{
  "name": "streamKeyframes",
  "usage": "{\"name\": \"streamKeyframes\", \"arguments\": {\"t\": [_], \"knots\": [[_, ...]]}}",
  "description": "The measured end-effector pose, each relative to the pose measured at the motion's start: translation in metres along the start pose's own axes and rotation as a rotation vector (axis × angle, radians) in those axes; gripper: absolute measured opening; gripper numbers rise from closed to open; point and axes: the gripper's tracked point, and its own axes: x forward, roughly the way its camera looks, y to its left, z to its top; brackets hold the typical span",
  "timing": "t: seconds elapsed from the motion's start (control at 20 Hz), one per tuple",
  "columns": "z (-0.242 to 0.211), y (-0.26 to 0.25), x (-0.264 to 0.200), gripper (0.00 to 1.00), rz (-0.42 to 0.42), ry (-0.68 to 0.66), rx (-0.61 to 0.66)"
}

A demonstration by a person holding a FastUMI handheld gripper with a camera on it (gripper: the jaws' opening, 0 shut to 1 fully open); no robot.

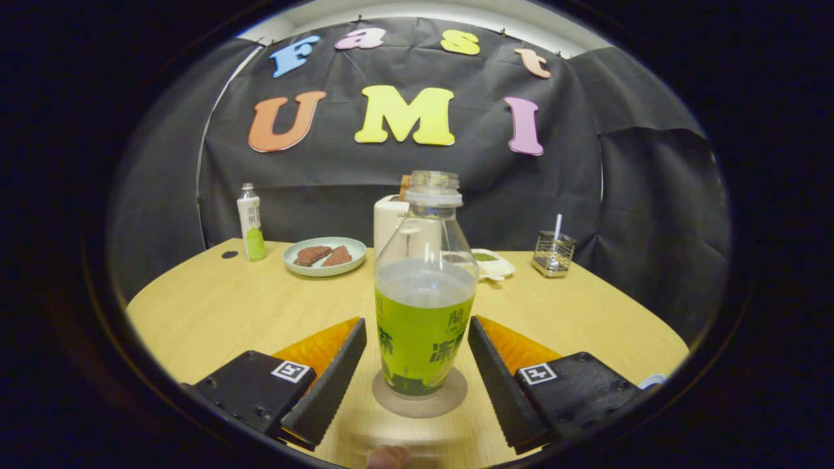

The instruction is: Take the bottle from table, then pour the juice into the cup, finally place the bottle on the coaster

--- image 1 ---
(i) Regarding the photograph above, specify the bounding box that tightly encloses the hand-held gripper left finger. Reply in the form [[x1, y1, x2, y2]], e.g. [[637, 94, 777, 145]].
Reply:
[[189, 317, 367, 451]]

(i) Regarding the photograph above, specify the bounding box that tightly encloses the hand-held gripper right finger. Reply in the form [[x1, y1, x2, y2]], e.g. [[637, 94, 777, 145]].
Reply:
[[467, 315, 642, 455]]

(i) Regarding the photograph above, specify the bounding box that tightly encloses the round brown coaster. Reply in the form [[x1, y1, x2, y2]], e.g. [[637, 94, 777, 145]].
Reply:
[[372, 367, 468, 419]]

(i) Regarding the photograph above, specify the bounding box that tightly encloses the green label juice bottle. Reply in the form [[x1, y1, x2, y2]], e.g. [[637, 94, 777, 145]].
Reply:
[[374, 171, 480, 399]]

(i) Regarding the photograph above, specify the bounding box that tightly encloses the small white green bottle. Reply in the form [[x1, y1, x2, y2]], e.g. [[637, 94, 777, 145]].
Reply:
[[237, 183, 268, 263]]

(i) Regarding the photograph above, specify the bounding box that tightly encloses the pale green plate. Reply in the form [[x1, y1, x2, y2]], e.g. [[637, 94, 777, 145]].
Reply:
[[282, 236, 367, 277]]

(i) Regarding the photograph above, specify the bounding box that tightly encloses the white divided dish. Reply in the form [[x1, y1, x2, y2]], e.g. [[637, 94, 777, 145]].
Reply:
[[469, 248, 517, 281]]

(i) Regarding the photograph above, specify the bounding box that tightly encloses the wooden table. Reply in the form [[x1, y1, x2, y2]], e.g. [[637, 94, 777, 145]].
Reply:
[[126, 238, 690, 469]]

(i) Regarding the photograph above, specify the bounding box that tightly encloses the white toaster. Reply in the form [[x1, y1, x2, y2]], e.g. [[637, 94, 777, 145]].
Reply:
[[373, 194, 411, 261]]

